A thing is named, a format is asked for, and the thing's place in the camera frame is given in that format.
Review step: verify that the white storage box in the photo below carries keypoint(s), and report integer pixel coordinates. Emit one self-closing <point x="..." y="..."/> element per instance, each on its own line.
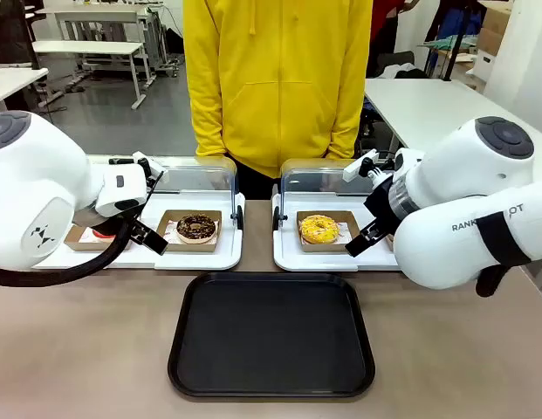
<point x="484" y="65"/>

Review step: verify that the white table with orange item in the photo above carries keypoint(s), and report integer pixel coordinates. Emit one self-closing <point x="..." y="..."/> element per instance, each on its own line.
<point x="13" y="83"/>

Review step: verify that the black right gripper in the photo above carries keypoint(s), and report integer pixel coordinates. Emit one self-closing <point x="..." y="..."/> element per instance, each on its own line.
<point x="384" y="203"/>

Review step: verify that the white table with metal legs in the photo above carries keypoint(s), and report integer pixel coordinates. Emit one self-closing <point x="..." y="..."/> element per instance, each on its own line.
<point x="87" y="47"/>

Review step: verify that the black cloth on chair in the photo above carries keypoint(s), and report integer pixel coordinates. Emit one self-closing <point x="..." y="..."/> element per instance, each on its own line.
<point x="401" y="67"/>

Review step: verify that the chocolate sprinkled donut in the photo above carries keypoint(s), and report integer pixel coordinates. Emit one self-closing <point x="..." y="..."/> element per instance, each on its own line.
<point x="187" y="224"/>

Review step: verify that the person's right forearm yellow sleeve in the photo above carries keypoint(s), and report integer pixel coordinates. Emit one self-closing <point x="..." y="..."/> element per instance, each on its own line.
<point x="207" y="118"/>

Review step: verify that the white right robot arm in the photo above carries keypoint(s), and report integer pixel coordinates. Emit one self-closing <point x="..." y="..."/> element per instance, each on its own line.
<point x="449" y="244"/>

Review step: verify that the large white table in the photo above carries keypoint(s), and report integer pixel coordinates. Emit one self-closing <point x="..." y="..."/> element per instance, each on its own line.
<point x="427" y="109"/>

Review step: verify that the clear plastic display lid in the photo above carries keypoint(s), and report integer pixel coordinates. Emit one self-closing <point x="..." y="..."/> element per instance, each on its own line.
<point x="314" y="179"/>
<point x="201" y="179"/>

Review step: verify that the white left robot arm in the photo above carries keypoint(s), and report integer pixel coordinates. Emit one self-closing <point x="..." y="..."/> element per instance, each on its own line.
<point x="35" y="174"/>

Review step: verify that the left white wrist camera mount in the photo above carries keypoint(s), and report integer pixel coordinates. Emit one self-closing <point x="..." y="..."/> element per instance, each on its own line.
<point x="150" y="166"/>

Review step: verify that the person in yellow hoodie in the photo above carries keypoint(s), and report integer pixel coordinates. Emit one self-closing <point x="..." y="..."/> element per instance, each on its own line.
<point x="279" y="87"/>

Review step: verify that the white display tray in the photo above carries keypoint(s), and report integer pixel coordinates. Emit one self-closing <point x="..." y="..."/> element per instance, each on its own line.
<point x="196" y="259"/>
<point x="288" y="257"/>

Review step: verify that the person's left forearm yellow sleeve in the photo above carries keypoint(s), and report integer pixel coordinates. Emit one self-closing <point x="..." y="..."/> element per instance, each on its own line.
<point x="347" y="118"/>

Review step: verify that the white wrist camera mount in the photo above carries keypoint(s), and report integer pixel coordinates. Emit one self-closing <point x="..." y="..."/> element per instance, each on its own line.
<point x="150" y="166"/>
<point x="358" y="168"/>

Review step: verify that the yellow glazed donut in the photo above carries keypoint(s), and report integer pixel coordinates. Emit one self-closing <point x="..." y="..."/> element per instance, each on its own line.
<point x="312" y="231"/>

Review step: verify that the background person in red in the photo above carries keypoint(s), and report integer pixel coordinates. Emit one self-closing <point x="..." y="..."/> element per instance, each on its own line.
<point x="386" y="26"/>

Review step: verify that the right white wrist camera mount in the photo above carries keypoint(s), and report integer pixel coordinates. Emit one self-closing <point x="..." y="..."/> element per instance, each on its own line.
<point x="358" y="168"/>

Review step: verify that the black stand pole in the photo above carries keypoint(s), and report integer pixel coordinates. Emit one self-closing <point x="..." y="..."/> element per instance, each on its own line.
<point x="456" y="48"/>

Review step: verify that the white background desk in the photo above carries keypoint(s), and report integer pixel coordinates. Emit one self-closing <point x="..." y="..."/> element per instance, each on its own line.
<point x="96" y="11"/>

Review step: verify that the white printed paper liner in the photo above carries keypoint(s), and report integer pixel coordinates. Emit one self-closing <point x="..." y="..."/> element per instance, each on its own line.
<point x="84" y="235"/>
<point x="344" y="233"/>
<point x="168" y="238"/>

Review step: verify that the black serving tray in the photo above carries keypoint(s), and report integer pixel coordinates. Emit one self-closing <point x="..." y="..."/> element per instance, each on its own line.
<point x="270" y="331"/>

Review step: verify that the brown cardboard donut box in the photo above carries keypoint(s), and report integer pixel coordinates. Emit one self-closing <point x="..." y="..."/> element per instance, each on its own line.
<point x="185" y="248"/>
<point x="327" y="249"/>
<point x="74" y="246"/>

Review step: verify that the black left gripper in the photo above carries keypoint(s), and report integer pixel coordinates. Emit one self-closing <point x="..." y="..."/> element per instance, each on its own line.
<point x="115" y="222"/>

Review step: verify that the red glazed donut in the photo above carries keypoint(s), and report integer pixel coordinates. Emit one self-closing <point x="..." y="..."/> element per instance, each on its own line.
<point x="102" y="237"/>

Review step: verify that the green mat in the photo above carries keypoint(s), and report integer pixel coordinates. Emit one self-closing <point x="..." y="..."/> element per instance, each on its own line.
<point x="441" y="43"/>

